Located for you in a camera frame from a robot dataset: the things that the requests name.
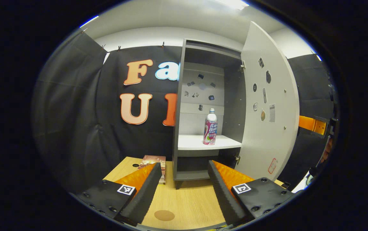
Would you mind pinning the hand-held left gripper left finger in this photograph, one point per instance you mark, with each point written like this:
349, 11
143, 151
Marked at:
145, 195

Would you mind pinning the brown picture cover book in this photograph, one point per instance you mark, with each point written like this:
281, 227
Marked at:
152, 159

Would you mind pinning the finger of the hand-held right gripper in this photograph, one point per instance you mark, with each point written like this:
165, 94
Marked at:
312, 124

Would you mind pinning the metal door hinge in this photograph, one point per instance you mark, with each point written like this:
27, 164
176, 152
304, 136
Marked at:
237, 158
242, 66

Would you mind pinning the pink and white bottle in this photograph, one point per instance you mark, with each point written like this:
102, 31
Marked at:
210, 131

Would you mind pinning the white cabinet shelf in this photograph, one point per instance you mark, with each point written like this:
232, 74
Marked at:
193, 142

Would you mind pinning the thin brown book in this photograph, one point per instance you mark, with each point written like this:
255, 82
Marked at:
163, 175

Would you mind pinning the grey cabinet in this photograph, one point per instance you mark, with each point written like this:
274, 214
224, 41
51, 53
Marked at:
203, 125

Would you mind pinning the round brown coaster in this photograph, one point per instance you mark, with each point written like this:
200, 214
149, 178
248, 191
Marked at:
164, 215

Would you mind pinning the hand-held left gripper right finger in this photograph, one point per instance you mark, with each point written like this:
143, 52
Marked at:
222, 195

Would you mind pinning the black backdrop cloth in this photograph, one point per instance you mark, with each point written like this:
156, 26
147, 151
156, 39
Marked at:
91, 112
312, 89

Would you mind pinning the ceiling light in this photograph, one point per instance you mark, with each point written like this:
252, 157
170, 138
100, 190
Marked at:
233, 3
88, 21

